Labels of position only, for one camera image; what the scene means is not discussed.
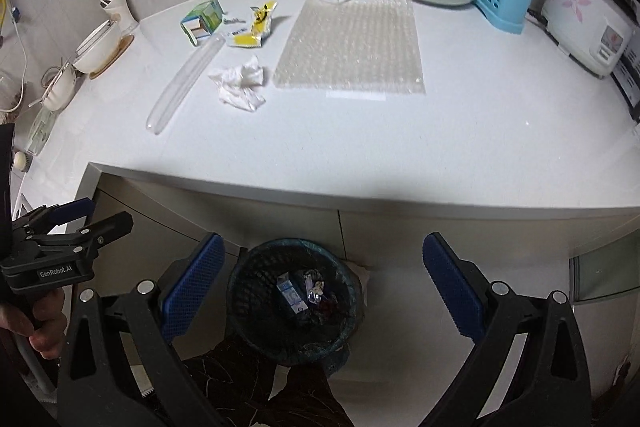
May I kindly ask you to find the yellow white snack wrapper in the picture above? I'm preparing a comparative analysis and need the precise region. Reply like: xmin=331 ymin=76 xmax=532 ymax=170
xmin=226 ymin=0 xmax=278 ymax=49

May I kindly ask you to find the person's left hand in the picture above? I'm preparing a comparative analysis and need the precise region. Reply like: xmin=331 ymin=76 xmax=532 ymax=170
xmin=1 ymin=288 xmax=67 ymax=360

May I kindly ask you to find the clear plastic toothbrush case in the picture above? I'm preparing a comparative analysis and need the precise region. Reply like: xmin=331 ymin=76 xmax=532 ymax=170
xmin=145 ymin=35 xmax=226 ymax=135

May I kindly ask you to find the clear bubble wrap sheet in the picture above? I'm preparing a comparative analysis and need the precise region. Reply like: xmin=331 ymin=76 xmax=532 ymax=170
xmin=273 ymin=0 xmax=425 ymax=94

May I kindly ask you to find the wooden coaster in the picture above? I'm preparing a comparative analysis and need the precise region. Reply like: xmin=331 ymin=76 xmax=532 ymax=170
xmin=89 ymin=35 xmax=134 ymax=79

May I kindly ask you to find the crumpled white tissue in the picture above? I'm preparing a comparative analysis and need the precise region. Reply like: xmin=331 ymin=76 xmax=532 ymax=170
xmin=207 ymin=55 xmax=265 ymax=113

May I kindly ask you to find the black mesh trash bin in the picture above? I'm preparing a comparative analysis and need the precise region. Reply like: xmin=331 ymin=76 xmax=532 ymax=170
xmin=226 ymin=237 xmax=364 ymax=367

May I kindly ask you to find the white bowl with lid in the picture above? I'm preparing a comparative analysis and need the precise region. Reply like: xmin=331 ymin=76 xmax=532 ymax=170
xmin=72 ymin=20 xmax=122 ymax=74

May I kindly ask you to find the white microwave oven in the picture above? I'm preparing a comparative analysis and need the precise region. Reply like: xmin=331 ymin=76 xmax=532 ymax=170
xmin=612 ymin=37 xmax=640 ymax=124

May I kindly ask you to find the white floral rice cooker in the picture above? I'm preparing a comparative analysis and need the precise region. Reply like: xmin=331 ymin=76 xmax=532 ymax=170
xmin=541 ymin=0 xmax=639 ymax=77

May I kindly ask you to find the green white carton box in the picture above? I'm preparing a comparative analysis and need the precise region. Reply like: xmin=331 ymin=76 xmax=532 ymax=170
xmin=180 ymin=0 xmax=224 ymax=46

